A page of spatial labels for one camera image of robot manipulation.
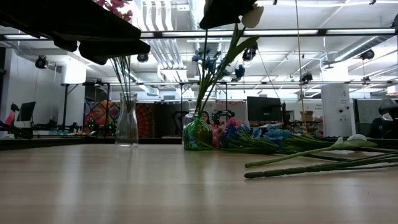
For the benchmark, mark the small black monitor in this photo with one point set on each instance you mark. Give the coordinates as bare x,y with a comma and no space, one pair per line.
27,110

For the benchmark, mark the green glass vase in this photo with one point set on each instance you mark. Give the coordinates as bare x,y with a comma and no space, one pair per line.
197,137

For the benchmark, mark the white tulip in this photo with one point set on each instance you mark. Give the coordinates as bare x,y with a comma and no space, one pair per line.
205,62
357,143
252,15

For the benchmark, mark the grey partition panel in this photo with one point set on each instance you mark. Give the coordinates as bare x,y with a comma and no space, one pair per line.
367,113

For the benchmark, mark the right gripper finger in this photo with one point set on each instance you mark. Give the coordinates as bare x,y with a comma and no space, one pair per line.
227,12

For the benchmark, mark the black computer monitor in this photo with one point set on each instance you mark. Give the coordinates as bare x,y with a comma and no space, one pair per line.
264,109

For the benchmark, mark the black robot arm with red part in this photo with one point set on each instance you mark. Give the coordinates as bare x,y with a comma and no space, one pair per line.
11,118

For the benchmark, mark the clear ribbed glass jar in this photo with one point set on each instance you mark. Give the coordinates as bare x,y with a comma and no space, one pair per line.
187,121

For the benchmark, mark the black partition panel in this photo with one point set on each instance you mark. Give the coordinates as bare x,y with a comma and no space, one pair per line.
168,119

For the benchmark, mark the black metal rig frame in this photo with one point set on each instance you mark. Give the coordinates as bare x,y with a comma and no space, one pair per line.
182,102

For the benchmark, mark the tall clear glass vase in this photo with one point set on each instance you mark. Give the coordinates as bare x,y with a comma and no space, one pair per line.
127,130

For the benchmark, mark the black hanging spotlight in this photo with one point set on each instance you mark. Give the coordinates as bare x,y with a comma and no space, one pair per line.
142,56
41,62
250,51
367,54
307,77

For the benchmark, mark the silver air duct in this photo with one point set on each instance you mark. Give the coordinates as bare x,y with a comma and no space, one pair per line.
351,49

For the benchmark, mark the black robot arm with green lights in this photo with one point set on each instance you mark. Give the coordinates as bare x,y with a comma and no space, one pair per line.
62,127
222,115

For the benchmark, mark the black LED light bar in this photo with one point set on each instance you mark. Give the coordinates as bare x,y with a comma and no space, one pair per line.
239,32

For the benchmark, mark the black aluminium table frame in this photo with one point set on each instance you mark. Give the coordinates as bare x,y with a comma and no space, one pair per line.
62,143

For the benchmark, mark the cardboard box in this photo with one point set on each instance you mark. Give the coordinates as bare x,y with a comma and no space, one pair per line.
307,116

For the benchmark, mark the orange mandala tapestry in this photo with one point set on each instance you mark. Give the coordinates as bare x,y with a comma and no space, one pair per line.
144,119

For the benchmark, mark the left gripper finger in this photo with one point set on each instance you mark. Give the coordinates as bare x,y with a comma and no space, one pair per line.
93,21
115,51

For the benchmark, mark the colourful tapestry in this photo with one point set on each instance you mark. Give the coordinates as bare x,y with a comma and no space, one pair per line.
113,107

